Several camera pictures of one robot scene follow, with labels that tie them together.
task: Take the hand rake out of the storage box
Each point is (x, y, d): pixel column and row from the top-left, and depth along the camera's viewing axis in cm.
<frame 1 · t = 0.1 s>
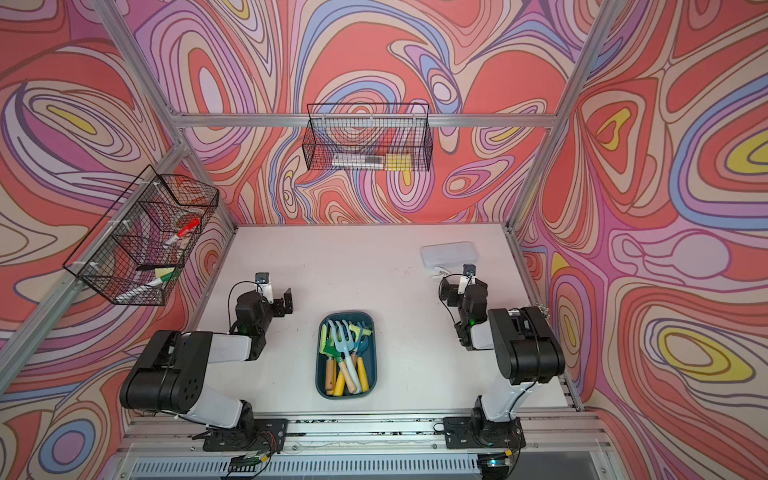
left hand: (276, 290, 93), fingers open
right hand: (460, 284, 96), fingers open
teal storage box: (320, 378, 80), point 5 cm above the table
yellow handled garden tool: (364, 380, 82), point 3 cm above the table
translucent plastic lidded box: (449, 255, 112), on the table
small white clip: (441, 272, 106), point 2 cm above the table

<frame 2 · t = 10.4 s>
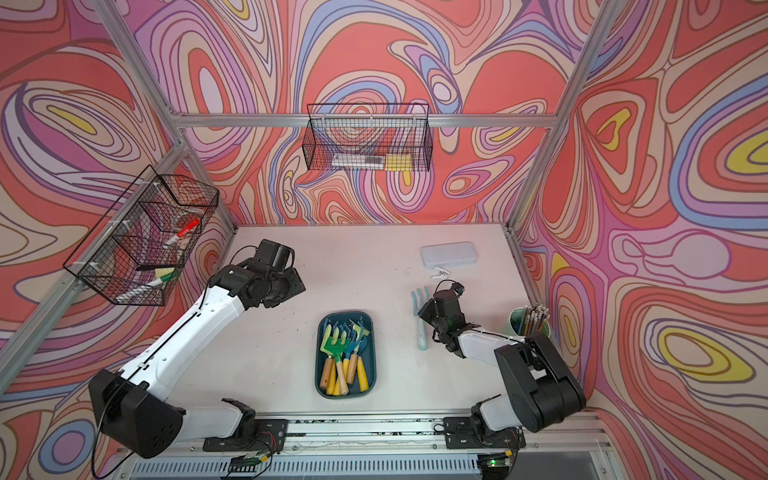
left hand: (300, 286, 80), fingers open
right hand: (424, 312, 93), fingers closed
green cup of pencils: (529, 320, 78), point 17 cm above the table
the other named things where they were.

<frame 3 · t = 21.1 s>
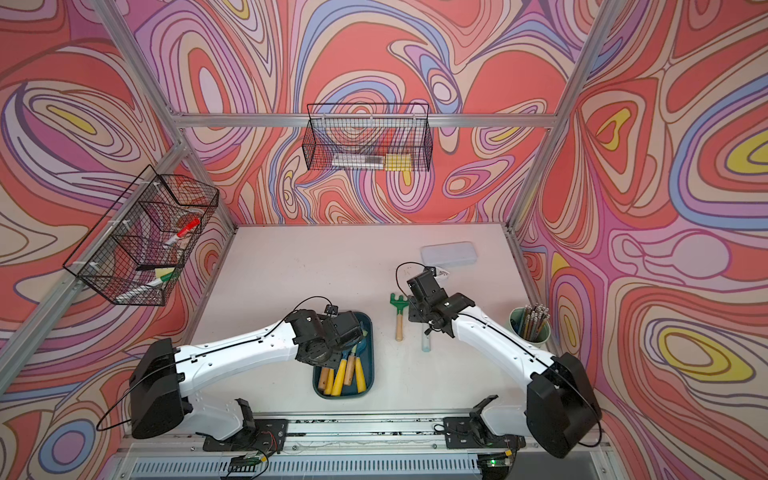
left hand: (333, 359, 78), fingers open
right hand: (422, 315, 85), fingers open
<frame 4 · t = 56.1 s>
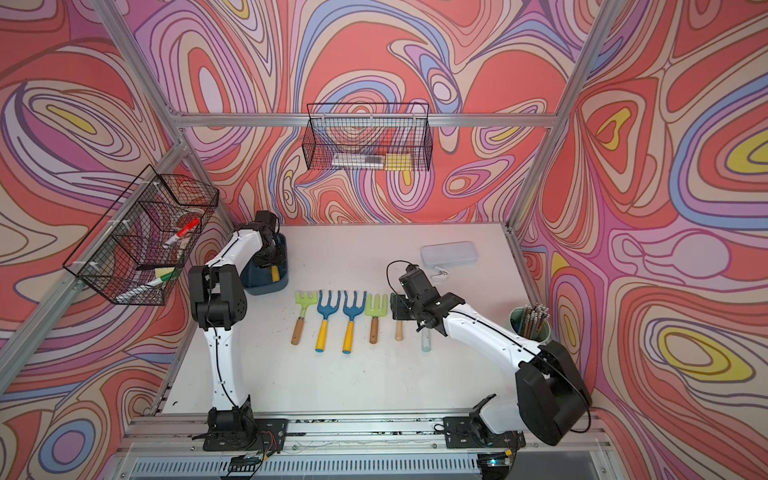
left hand: (277, 262, 105), fingers closed
right hand: (401, 313, 85), fingers open
teal storage box: (264, 277, 100), point 6 cm above the table
yellow handled garden tool: (275, 274, 103), point 5 cm above the table
light green rake wooden handle: (304, 300, 100), on the table
blue fork yellow handle: (325, 310, 98), on the table
blue fork yellow handle 2: (352, 312, 97), on the table
the other named things where they were.

